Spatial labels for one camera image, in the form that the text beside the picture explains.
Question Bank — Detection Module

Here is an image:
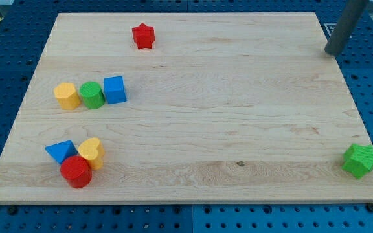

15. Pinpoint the yellow heart block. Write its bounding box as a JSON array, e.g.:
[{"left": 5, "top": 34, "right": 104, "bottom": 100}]
[{"left": 77, "top": 137, "right": 105, "bottom": 170}]

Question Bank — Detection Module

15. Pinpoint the grey cylindrical robot arm rod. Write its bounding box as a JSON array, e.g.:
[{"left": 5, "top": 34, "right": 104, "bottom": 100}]
[{"left": 324, "top": 0, "right": 369, "bottom": 56}]

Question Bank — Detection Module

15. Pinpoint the blue cube block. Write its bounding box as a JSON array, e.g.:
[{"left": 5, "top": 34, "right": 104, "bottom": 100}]
[{"left": 104, "top": 76, "right": 127, "bottom": 104}]

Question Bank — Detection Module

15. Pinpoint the light wooden board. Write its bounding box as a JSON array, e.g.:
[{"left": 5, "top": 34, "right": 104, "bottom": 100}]
[{"left": 0, "top": 12, "right": 373, "bottom": 205}]

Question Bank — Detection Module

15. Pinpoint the green star block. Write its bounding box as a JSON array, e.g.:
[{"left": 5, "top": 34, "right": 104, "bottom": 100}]
[{"left": 342, "top": 144, "right": 373, "bottom": 179}]

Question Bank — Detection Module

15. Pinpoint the blue triangle block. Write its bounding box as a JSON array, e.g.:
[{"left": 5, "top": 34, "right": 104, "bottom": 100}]
[{"left": 45, "top": 140, "right": 78, "bottom": 164}]

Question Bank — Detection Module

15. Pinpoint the red star block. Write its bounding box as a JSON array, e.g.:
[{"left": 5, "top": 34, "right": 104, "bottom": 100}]
[{"left": 132, "top": 23, "right": 155, "bottom": 49}]

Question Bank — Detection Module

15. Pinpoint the red cylinder block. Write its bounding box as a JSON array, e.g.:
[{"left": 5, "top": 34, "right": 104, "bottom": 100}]
[{"left": 60, "top": 155, "right": 92, "bottom": 188}]

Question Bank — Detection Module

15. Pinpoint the green cylinder block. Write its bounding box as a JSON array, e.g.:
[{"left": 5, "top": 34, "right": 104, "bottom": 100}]
[{"left": 80, "top": 81, "right": 105, "bottom": 109}]

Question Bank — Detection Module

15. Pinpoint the yellow hexagon block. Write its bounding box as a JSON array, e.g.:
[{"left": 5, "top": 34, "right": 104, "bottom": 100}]
[{"left": 53, "top": 82, "right": 81, "bottom": 110}]

